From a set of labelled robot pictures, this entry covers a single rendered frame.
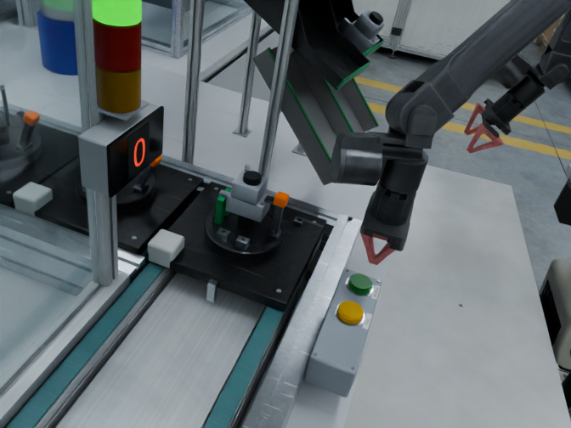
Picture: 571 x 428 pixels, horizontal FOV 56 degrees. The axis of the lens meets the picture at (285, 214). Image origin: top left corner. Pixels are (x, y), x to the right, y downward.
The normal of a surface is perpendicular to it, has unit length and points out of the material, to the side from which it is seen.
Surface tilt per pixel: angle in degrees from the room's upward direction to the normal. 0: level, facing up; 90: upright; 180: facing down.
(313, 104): 45
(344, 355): 0
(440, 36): 90
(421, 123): 70
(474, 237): 0
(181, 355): 0
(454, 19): 90
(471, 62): 64
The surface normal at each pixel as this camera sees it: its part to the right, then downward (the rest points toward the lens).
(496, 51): 0.15, 0.34
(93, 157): -0.32, 0.53
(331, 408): 0.16, -0.79
